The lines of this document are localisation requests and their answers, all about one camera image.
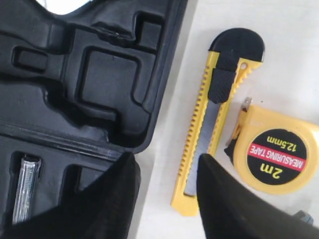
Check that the orange black handled pliers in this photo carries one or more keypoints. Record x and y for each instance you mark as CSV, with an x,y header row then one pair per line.
x,y
305,217

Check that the yellow measuring tape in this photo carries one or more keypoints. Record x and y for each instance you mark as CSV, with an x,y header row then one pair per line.
x,y
273,152

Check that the black plastic tool case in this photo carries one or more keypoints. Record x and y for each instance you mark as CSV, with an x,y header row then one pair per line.
x,y
78,90

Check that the yellow black utility knife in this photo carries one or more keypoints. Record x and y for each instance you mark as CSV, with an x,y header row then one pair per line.
x,y
232,56

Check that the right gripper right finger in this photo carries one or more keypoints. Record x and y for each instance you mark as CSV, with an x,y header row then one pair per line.
x,y
228,210

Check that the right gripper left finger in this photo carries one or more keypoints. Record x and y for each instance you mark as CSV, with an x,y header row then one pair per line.
x,y
103,210

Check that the clear handle tester screwdriver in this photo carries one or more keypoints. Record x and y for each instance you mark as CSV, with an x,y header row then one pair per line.
x,y
28,175

